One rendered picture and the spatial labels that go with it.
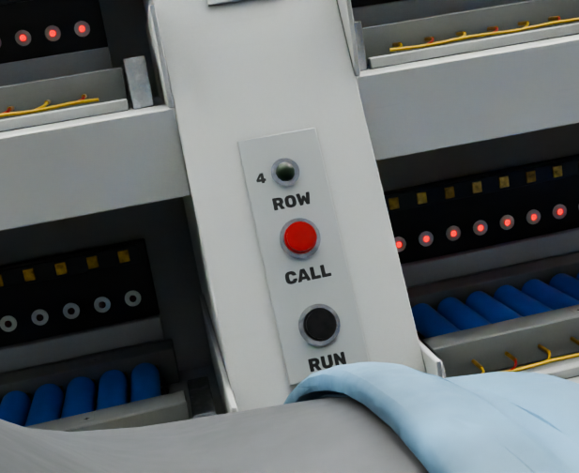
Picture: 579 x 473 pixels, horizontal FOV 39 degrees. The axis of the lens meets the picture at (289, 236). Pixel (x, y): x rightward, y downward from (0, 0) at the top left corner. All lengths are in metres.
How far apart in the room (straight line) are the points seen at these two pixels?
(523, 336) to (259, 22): 0.23
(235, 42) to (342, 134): 0.07
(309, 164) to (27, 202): 0.14
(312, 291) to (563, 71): 0.18
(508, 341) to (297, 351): 0.15
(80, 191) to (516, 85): 0.23
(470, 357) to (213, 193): 0.18
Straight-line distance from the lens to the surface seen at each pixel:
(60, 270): 0.55
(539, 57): 0.46
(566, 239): 0.62
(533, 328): 0.49
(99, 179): 0.41
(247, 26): 0.43
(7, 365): 0.57
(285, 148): 0.41
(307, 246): 0.39
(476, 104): 0.45
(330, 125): 0.41
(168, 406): 0.45
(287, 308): 0.39
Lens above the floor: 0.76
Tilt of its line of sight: 9 degrees up
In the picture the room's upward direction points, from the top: 12 degrees counter-clockwise
